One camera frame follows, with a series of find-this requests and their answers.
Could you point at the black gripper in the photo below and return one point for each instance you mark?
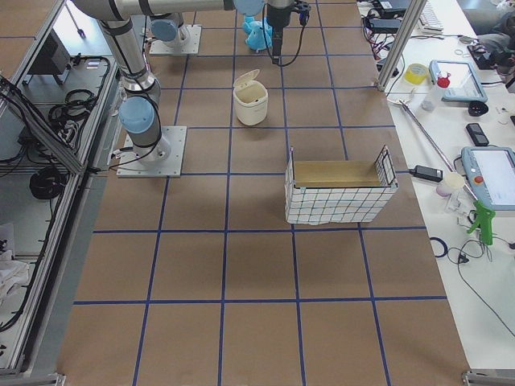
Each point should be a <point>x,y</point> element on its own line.
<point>277,18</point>

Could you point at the white trash can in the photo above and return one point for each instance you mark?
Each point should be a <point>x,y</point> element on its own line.
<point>250,98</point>

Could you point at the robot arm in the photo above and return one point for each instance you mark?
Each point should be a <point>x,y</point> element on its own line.
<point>114,19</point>

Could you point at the blue teddy bear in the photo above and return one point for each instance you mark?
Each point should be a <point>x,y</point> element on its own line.
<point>258,32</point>

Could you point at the long metal rod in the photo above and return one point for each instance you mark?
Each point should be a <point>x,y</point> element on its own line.
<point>405,107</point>

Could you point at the yellow tape roll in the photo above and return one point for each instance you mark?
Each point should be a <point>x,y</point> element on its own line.
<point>416,73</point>

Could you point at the wooden box with grid cloth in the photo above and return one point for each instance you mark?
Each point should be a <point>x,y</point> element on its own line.
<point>339,192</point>

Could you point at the clear bottle with red cap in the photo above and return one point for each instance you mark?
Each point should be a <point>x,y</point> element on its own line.
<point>434,97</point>

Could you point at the left teach pendant tablet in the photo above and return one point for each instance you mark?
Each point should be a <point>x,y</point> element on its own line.
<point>465,85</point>

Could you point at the teach pendant tablet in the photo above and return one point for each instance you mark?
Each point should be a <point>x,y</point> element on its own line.
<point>465,85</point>
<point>490,174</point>

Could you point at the black power adapter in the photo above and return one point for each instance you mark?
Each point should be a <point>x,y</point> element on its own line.
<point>427,173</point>

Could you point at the black round cap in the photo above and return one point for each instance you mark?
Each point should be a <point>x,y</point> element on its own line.
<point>477,108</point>

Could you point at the black remote control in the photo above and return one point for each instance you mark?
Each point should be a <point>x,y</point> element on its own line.
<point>477,135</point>

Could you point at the white paper cup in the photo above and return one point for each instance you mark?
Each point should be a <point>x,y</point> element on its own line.
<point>451,182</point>

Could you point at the right teach pendant tablet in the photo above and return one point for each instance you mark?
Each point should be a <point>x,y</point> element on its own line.
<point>490,174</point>

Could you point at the green plastic gun tool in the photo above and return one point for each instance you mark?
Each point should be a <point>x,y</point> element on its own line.
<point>483,222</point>

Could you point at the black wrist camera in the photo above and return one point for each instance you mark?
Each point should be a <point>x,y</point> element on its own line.
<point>303,9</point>

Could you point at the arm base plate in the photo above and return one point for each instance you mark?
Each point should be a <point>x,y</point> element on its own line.
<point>169,39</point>
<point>165,160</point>

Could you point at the aluminium frame post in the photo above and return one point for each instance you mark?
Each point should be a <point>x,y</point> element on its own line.
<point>408,23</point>

